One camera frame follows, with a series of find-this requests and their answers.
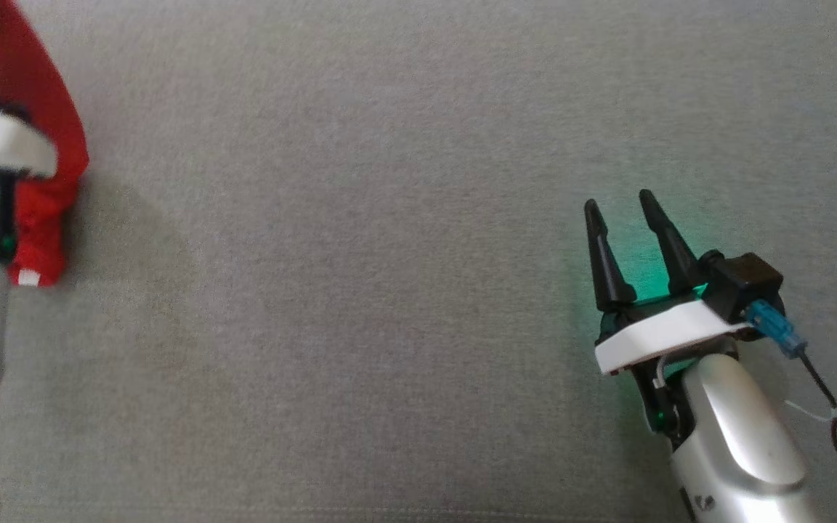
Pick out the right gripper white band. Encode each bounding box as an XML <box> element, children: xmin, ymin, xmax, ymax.
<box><xmin>584</xmin><ymin>190</ymin><xmax>753</xmax><ymax>451</ymax></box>

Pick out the red and white jersey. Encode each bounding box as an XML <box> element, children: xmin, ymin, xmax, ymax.
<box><xmin>0</xmin><ymin>0</ymin><xmax>90</xmax><ymax>288</ymax></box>

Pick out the grey fabric sofa seat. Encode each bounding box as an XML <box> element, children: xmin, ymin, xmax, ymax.
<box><xmin>0</xmin><ymin>0</ymin><xmax>837</xmax><ymax>523</ymax></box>

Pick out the blue cable plug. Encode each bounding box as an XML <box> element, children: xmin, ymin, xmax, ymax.
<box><xmin>744</xmin><ymin>299</ymin><xmax>809</xmax><ymax>359</ymax></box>

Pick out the white cable tie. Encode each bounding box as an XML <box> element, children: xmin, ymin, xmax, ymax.
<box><xmin>784</xmin><ymin>400</ymin><xmax>837</xmax><ymax>426</ymax></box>

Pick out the thin black cable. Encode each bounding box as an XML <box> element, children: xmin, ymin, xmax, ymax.
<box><xmin>796</xmin><ymin>349</ymin><xmax>837</xmax><ymax>523</ymax></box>

